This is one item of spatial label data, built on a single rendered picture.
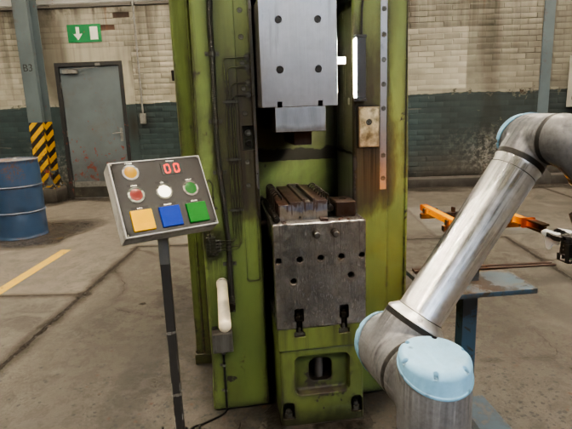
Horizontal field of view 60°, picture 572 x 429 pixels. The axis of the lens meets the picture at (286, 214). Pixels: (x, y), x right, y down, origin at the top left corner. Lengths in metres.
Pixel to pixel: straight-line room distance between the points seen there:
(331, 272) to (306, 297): 0.15
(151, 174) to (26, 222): 4.53
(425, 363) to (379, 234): 1.28
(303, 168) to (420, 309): 1.42
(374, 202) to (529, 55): 6.68
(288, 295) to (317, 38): 1.01
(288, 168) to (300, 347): 0.87
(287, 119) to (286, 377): 1.07
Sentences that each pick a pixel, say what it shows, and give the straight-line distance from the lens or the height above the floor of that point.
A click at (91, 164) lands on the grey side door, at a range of 8.71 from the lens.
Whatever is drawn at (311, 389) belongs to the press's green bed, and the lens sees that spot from 2.30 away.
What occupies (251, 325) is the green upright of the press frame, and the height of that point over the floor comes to 0.41.
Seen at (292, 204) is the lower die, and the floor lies 0.98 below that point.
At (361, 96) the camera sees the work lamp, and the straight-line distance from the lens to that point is 2.14.
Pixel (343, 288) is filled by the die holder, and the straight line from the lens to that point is 2.08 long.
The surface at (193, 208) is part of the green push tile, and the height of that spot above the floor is 1.02.
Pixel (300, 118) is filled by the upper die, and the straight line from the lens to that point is 1.97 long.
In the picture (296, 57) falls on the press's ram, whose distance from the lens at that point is 1.98.
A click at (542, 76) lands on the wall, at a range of 8.78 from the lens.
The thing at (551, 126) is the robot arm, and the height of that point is 1.31.
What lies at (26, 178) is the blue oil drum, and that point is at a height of 0.68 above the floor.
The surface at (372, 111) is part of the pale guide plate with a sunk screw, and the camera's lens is 2.17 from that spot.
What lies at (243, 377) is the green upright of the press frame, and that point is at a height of 0.16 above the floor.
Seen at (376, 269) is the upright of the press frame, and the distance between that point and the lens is 2.32.
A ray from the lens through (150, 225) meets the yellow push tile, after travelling 1.75.
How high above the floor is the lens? 1.37
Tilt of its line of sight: 12 degrees down
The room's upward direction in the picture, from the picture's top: 2 degrees counter-clockwise
